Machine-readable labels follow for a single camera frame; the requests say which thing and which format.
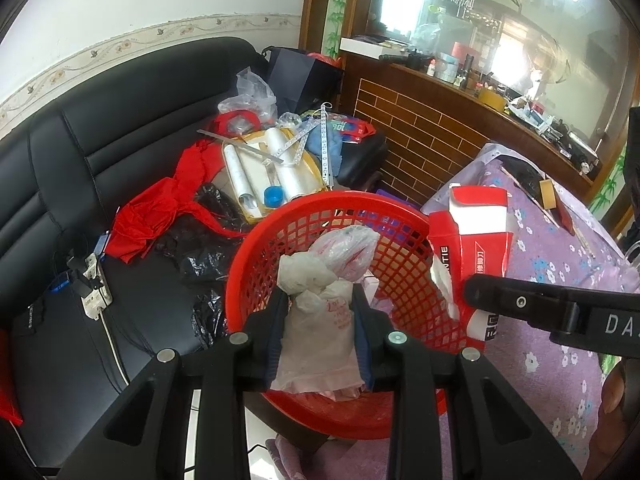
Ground purple floral tablecloth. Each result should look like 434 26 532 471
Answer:
265 144 640 480

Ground clear plastic bag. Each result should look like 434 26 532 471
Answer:
217 66 278 126

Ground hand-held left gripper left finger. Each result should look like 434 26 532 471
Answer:
56 287 292 480

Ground clear film roll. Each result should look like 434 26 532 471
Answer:
223 144 261 213

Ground red booklet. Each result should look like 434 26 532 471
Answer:
552 187 581 236

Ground white film roll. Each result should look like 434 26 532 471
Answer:
264 127 307 197

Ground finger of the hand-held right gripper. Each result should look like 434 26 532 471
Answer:
461 274 576 336

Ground wood-framed glass partition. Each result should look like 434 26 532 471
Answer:
300 0 636 186

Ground white flat box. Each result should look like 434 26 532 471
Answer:
340 35 408 58

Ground white plastic bag red print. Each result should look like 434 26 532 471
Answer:
270 254 373 403
307 226 382 281

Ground red white carton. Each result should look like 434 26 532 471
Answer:
427 183 516 343

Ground assorted bottles and jars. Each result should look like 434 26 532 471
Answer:
380 45 601 171

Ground red cloth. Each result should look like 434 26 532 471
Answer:
107 140 251 263

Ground white power strip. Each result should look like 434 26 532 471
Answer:
75 252 113 321

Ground black leather sofa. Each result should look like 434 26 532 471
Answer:
0 37 388 471

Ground white perforated strip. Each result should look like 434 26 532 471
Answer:
320 105 334 188

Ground black plastic bag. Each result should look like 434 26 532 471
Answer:
155 182 256 351

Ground yellow tray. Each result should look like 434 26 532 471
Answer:
220 127 331 223

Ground wooden stick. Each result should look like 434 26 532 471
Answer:
500 167 561 228

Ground dark blue paper bag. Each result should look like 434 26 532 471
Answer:
261 46 343 116

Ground red blue printed packet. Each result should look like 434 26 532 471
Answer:
327 117 376 143

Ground red plastic basket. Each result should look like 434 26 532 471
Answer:
225 190 493 440

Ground person's right hand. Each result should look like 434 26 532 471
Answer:
587 360 640 480

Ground wooden brick-pattern counter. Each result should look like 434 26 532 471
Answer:
340 50 608 211

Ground black flat pouch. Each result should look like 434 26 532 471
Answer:
502 157 548 196

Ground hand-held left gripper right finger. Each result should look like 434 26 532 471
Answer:
350 285 583 480

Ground metal ruler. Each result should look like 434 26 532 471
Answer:
196 129 283 163

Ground blue cloth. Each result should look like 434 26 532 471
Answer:
305 122 346 173

